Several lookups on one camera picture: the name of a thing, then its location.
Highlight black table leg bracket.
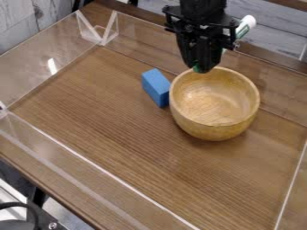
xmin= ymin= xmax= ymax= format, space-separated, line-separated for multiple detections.
xmin=27 ymin=187 xmax=67 ymax=230

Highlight green white marker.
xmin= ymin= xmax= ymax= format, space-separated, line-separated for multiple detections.
xmin=193 ymin=15 xmax=256 ymax=73

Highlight clear acrylic tray walls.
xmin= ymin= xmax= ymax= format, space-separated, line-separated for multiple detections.
xmin=0 ymin=5 xmax=307 ymax=230

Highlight blue foam block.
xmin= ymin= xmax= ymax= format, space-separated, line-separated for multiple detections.
xmin=141 ymin=68 xmax=170 ymax=108

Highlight brown wooden bowl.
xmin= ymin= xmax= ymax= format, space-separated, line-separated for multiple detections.
xmin=169 ymin=66 xmax=260 ymax=141

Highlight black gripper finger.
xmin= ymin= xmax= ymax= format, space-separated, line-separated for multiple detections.
xmin=176 ymin=33 xmax=200 ymax=68
xmin=200 ymin=39 xmax=222 ymax=73

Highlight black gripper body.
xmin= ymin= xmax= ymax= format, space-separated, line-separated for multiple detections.
xmin=161 ymin=0 xmax=240 ymax=49

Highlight black cable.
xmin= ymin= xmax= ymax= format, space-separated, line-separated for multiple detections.
xmin=0 ymin=201 xmax=41 ymax=230

